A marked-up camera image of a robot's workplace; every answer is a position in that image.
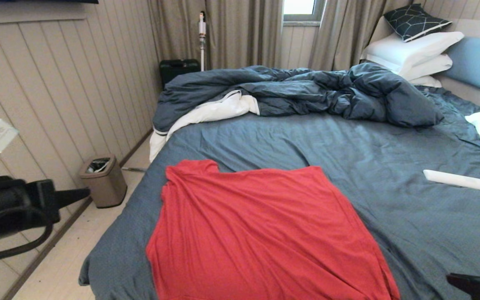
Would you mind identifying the red t-shirt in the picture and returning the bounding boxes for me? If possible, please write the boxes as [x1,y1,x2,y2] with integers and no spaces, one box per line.
[145,159,401,300]

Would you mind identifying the bronze trash bin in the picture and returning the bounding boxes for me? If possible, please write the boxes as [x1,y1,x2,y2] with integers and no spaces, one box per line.
[78,155,128,208]

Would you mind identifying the black and white trash bag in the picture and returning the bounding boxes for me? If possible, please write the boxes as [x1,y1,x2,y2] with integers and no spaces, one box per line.
[87,158,110,174]

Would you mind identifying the white flat remote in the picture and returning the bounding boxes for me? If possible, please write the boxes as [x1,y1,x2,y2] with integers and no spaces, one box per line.
[423,169,480,191]

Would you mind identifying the white bed linen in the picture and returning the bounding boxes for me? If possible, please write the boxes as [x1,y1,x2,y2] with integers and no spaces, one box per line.
[149,90,260,163]

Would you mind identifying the black hard case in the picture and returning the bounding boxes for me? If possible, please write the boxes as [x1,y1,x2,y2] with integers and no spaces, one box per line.
[159,59,201,88]

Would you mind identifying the large white pillow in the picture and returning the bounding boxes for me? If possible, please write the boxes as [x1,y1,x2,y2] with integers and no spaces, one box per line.
[360,31,465,76]

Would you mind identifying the white stick vacuum cleaner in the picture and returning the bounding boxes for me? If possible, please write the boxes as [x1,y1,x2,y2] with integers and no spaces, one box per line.
[199,11,207,71]

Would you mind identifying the dark patterned cushion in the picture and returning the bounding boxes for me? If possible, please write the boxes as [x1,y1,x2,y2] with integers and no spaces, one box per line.
[383,4,453,43]

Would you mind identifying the beige curtain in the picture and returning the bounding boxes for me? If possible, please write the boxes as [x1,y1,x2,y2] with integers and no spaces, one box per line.
[147,0,284,72]
[309,0,413,71]

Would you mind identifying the dark blue crumpled duvet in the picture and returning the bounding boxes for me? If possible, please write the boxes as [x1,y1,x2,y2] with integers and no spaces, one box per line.
[152,62,444,133]

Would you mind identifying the grey framed window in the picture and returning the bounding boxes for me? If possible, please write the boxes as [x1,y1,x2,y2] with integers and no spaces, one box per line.
[283,0,326,26]

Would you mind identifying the dark wall screen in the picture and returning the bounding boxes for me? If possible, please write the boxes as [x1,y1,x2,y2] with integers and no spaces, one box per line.
[0,0,99,4]

